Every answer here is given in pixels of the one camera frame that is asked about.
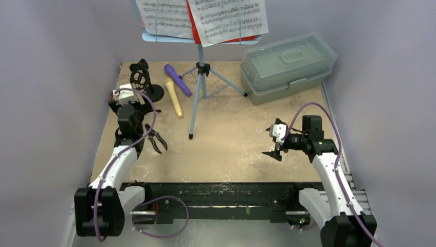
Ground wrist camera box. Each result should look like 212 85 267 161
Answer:
113 83 139 105
269 126 287 143

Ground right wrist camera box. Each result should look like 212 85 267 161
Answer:
269 126 287 143

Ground translucent green storage box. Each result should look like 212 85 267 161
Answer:
240 32 337 105

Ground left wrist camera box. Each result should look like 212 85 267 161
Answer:
113 83 139 105

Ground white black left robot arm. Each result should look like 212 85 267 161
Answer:
74 100 159 241

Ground light blue music stand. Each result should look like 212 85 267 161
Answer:
129 0 262 140

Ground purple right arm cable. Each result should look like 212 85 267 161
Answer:
281 102 386 247

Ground red folder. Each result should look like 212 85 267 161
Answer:
186 1 261 44

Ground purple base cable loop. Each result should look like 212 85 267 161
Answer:
131 196 190 239

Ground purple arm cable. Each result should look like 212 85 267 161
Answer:
281 102 386 247
93 87 158 243

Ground black round-base microphone stand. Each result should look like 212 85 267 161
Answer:
129 58 165 103

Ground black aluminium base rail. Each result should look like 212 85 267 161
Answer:
119 182 327 226

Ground sheet music page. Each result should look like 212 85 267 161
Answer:
188 0 269 47
135 0 193 39

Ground black pliers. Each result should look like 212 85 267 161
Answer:
144 123 168 154

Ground purple toy microphone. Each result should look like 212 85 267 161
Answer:
164 64 192 97

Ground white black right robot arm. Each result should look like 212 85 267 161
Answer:
265 115 377 246

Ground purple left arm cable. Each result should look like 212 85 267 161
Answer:
93 87 158 243

